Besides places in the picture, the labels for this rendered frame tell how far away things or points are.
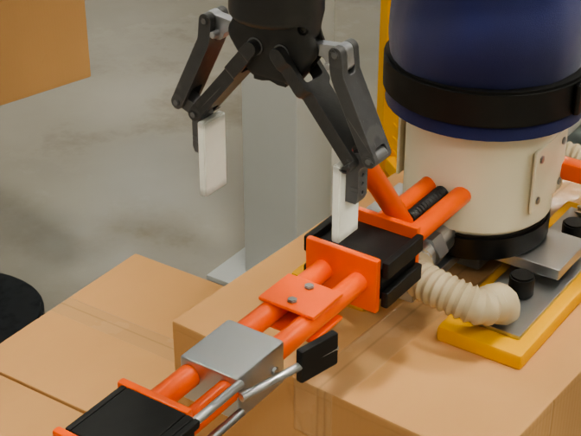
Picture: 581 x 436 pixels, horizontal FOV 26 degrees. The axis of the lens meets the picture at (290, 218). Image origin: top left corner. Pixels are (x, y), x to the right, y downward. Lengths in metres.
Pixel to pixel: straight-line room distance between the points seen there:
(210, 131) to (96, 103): 3.17
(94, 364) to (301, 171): 1.13
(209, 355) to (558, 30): 0.49
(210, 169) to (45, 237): 2.40
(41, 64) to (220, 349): 1.72
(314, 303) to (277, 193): 1.90
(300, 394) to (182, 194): 2.36
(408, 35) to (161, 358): 0.88
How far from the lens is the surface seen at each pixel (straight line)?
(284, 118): 2.95
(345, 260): 1.21
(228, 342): 1.10
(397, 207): 1.26
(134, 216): 3.53
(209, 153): 1.07
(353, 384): 1.29
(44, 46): 2.75
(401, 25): 1.33
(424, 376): 1.31
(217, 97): 1.04
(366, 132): 0.97
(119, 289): 2.20
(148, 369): 2.00
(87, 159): 3.86
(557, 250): 1.45
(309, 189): 3.07
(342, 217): 1.01
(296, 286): 1.18
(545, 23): 1.28
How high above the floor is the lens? 1.72
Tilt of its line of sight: 29 degrees down
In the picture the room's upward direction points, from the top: straight up
